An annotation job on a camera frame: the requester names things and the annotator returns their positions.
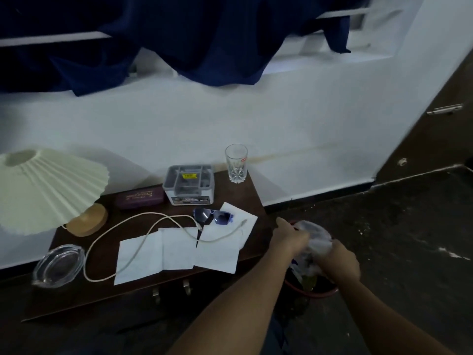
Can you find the person's right hand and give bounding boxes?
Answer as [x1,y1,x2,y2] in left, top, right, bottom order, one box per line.
[317,239,361,284]

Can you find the person's left hand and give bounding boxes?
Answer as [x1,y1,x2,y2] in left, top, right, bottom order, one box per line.
[269,217,311,257]

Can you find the white plastic bag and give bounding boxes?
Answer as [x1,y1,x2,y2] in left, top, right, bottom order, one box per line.
[290,220,334,282]

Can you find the person's left forearm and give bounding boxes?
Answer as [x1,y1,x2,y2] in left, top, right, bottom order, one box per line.
[166,248,296,355]

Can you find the person's right forearm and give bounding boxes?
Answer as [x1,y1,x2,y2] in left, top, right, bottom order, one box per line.
[332,274,456,355]

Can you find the dark bin with red rim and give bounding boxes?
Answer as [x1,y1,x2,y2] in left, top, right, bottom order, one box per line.
[283,219,339,301]

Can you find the white paper napkin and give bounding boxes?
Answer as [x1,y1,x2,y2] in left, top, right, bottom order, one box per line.
[114,233,165,286]
[219,202,259,250]
[193,222,243,275]
[158,227,199,271]

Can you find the blue sunglasses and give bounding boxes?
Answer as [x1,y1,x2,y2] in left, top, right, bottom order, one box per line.
[192,207,234,227]

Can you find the clear drinking glass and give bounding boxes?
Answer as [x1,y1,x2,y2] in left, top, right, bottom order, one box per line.
[225,143,249,184]

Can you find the clear plastic organizer box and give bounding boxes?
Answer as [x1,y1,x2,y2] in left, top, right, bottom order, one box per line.
[163,165,216,207]

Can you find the dark brown door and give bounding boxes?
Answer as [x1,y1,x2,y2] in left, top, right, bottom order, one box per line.
[374,48,473,182]

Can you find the maroon glasses case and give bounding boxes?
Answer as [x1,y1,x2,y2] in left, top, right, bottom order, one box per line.
[115,185,165,210]

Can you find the silver door latch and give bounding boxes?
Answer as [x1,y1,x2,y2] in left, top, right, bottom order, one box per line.
[426,103,464,116]

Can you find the dark wooden nightstand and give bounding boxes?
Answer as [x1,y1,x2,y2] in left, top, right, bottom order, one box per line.
[21,170,276,323]

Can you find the dark blue curtain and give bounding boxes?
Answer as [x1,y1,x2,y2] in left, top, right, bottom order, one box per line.
[0,0,370,97]

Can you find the clear glass ashtray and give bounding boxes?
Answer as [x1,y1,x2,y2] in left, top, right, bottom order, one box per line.
[31,244,85,289]

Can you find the cream pleated table lamp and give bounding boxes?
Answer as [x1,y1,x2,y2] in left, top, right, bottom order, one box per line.
[0,148,110,238]

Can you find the white cable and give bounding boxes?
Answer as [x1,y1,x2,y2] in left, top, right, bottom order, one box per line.
[84,212,248,284]

